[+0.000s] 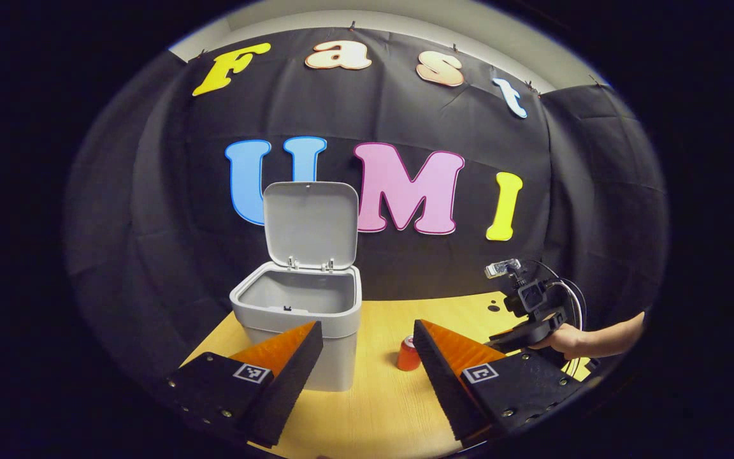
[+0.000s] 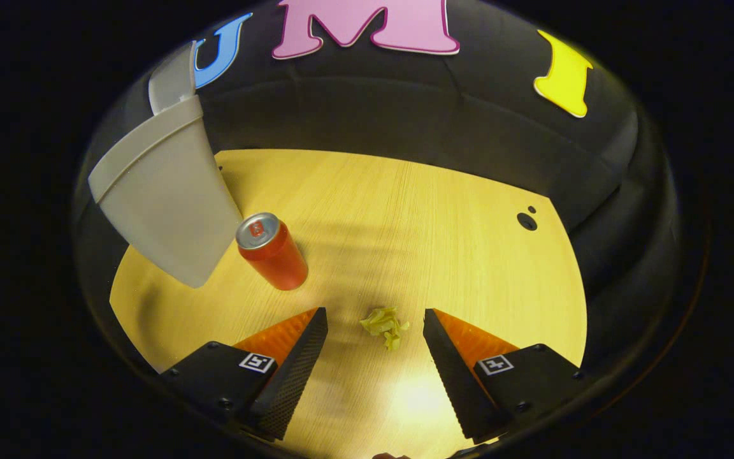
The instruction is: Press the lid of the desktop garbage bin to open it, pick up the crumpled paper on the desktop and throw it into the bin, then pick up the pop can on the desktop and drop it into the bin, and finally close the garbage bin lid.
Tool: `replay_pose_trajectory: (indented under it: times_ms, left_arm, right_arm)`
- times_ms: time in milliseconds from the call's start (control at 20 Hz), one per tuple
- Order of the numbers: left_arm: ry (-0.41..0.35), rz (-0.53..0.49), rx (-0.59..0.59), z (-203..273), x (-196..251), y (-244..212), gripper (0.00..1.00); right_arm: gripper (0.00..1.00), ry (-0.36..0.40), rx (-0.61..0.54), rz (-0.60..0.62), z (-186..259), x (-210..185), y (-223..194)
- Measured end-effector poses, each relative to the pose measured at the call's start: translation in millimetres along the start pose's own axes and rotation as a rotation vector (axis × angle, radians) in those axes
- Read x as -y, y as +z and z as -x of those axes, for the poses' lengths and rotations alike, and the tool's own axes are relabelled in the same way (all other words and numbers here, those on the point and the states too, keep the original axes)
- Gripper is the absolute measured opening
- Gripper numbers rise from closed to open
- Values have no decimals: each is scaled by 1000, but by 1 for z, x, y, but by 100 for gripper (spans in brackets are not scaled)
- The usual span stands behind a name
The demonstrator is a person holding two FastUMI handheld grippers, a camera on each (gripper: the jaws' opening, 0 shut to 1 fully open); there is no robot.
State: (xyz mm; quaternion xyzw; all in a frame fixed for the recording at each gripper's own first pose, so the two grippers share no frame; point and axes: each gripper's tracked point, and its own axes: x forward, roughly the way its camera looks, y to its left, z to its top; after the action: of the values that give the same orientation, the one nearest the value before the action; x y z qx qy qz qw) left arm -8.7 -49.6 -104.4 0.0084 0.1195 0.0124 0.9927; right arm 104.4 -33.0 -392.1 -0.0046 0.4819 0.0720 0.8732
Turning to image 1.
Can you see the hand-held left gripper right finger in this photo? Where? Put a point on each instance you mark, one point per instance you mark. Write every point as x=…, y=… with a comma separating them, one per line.
x=446, y=389

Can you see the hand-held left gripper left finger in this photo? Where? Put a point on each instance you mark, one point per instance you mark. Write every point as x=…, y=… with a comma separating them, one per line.
x=290, y=389

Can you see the red pop can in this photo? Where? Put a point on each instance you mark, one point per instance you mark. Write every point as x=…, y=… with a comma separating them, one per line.
x=407, y=358

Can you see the grey desktop garbage bin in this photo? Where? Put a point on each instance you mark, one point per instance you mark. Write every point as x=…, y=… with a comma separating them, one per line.
x=306, y=223

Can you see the wooden desktop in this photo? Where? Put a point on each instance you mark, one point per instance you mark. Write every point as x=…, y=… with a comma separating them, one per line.
x=380, y=395

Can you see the black backdrop cloth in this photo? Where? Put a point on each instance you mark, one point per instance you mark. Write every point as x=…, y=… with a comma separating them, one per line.
x=169, y=191

